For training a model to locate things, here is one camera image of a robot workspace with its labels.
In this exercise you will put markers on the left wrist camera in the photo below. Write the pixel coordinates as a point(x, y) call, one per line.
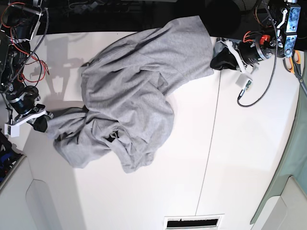
point(244, 82)

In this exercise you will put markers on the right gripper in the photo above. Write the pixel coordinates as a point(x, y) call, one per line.
point(23, 102)

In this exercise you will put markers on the orange handled scissors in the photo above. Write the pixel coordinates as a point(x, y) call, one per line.
point(293, 65)

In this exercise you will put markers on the white plastic bin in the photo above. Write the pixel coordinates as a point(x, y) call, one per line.
point(26, 203)

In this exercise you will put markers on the green plastic bin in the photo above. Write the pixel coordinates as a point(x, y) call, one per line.
point(294, 155)

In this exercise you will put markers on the grey t-shirt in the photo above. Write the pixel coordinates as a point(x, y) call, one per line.
point(124, 90)

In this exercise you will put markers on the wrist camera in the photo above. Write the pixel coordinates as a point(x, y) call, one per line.
point(12, 130)
point(244, 82)

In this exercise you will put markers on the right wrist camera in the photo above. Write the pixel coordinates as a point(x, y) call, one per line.
point(12, 130)

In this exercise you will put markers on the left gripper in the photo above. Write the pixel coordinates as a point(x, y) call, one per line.
point(252, 50)

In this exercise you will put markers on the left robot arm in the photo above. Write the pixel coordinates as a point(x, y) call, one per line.
point(277, 34)

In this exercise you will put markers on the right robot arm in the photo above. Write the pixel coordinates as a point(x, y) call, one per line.
point(20, 67)

